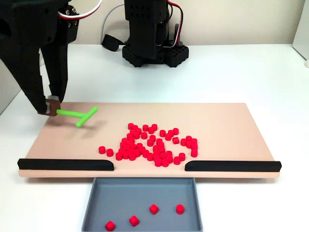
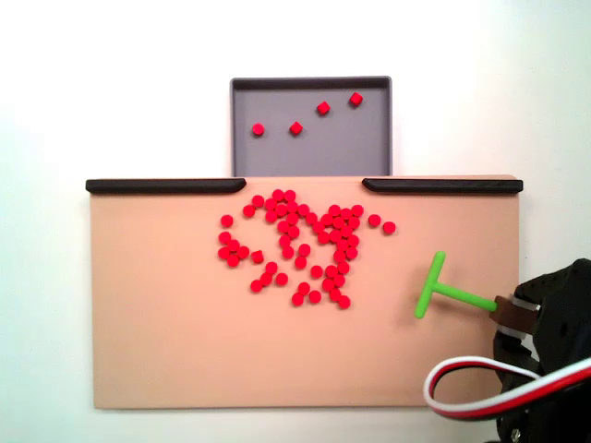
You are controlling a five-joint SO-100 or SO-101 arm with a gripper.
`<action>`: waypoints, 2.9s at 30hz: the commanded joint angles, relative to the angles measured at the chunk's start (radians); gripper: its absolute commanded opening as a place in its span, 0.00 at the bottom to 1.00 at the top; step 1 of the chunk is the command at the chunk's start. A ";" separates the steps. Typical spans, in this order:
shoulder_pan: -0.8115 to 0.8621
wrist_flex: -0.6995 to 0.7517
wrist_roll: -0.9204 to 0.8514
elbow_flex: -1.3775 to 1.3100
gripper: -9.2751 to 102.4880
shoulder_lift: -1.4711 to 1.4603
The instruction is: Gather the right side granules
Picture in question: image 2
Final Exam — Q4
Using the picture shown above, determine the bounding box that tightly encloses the green T-shaped pusher tool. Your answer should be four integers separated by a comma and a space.
413, 250, 500, 320

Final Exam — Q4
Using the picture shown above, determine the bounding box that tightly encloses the red white black servo cable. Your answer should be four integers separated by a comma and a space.
423, 353, 591, 421

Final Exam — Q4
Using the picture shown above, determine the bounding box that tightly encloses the grey plastic tray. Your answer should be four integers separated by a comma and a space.
229, 76, 393, 178

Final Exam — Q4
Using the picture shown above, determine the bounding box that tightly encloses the brown tool holder block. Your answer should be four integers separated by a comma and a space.
488, 293, 540, 334

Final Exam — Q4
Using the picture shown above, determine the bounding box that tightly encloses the beige flat board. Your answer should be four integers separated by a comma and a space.
86, 174, 525, 411

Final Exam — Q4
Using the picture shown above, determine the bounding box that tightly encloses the black board edge rail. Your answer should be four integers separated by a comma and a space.
85, 178, 247, 195
361, 177, 525, 195

